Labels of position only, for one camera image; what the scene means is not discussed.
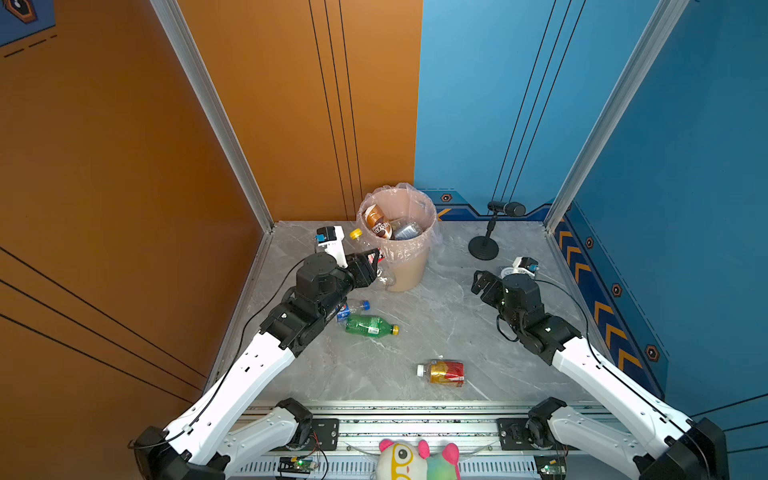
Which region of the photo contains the clear bottle red label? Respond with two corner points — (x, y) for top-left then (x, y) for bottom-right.
(349, 228), (396, 289)

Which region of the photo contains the black microphone on stand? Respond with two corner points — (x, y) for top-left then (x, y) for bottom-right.
(468, 201), (527, 261)

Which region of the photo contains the small pepsi bottle blue cap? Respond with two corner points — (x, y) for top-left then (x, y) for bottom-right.
(336, 300), (371, 322)

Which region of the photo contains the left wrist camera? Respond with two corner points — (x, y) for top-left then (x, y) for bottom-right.
(315, 225), (348, 268)

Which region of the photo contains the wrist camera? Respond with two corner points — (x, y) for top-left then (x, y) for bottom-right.
(315, 225), (348, 268)
(511, 257), (539, 278)

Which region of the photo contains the green sprite bottle yellow cap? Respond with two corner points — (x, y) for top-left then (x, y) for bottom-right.
(345, 314), (399, 338)

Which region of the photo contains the clear water bottle blue label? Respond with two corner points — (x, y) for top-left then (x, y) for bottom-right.
(390, 218), (423, 241)

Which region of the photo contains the white alarm clock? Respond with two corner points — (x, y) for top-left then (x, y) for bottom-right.
(500, 267), (522, 278)

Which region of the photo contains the brown coffee bottle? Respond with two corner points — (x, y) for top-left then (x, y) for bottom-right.
(363, 204), (393, 240)

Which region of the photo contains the pink plastic bin liner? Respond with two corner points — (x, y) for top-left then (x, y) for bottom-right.
(356, 182), (444, 268)

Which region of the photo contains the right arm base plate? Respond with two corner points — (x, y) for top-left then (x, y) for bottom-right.
(496, 417), (577, 451)

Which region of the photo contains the plush toy colourful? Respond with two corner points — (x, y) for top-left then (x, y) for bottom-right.
(374, 439), (461, 480)

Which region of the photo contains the aluminium rail frame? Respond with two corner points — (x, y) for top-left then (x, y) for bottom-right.
(157, 400), (688, 480)

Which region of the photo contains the left green circuit board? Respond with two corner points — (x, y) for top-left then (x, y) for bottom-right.
(276, 457), (318, 479)

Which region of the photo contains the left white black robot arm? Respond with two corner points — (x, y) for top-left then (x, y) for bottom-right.
(129, 248), (380, 479)

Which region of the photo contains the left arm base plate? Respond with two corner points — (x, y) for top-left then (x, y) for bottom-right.
(285, 418), (340, 452)

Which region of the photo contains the red gold tea bottle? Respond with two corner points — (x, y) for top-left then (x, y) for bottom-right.
(416, 359), (465, 388)

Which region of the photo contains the beige bin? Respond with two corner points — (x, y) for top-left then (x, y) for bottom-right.
(359, 185), (438, 293)

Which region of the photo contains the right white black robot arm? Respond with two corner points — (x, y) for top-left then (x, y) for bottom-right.
(472, 270), (730, 479)

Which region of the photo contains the right green circuit board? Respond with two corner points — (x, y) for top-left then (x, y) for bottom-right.
(534, 456), (567, 480)

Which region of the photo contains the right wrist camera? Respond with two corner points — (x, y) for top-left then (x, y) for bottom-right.
(511, 257), (539, 278)

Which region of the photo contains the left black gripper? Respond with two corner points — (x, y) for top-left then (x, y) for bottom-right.
(315, 246), (376, 324)

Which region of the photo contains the green circuit board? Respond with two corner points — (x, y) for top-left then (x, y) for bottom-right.
(276, 457), (318, 479)
(534, 456), (567, 480)

